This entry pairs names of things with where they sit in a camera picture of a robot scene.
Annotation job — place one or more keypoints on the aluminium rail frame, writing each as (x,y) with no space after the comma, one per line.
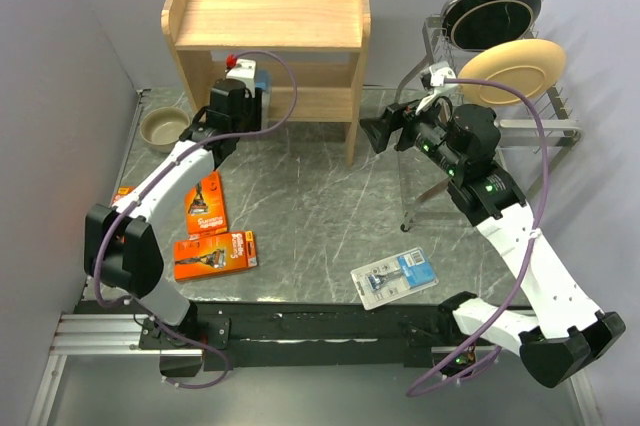
(97,375)

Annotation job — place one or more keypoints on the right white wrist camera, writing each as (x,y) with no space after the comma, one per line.
(434,79)

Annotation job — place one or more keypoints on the upper orange razor box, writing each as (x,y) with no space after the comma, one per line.
(205,209)

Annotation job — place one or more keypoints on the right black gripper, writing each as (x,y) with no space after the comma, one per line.
(396,115)

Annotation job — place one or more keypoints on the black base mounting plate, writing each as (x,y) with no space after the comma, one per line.
(262,334)

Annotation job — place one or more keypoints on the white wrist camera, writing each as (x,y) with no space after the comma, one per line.
(243,70)
(434,79)

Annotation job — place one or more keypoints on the lower orange razor box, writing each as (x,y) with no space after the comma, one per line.
(211,256)

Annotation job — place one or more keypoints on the blue razor blister pack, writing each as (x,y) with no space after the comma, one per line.
(393,278)
(263,90)

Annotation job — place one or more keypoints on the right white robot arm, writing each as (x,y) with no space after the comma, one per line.
(567,331)

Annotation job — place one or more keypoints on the beige plate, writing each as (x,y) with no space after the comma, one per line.
(530,66)

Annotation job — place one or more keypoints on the hidden orange razor box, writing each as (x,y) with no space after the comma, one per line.
(121,192)

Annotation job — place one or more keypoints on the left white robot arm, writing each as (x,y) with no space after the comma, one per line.
(121,248)

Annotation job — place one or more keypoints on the beige ceramic bowl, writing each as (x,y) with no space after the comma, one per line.
(161,128)

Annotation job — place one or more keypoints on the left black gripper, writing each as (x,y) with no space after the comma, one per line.
(254,106)

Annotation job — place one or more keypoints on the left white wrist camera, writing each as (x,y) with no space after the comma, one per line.
(243,70)

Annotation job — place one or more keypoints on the wooden two-tier shelf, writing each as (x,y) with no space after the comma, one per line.
(324,45)

